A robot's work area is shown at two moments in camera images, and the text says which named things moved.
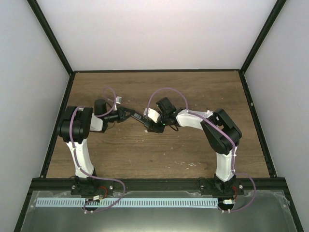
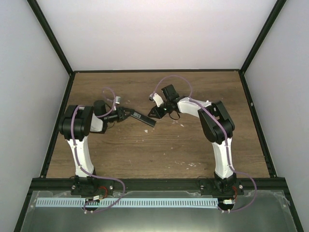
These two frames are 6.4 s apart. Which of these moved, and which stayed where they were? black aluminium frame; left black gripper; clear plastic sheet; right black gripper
Moved: right black gripper
Stayed: clear plastic sheet; left black gripper; black aluminium frame
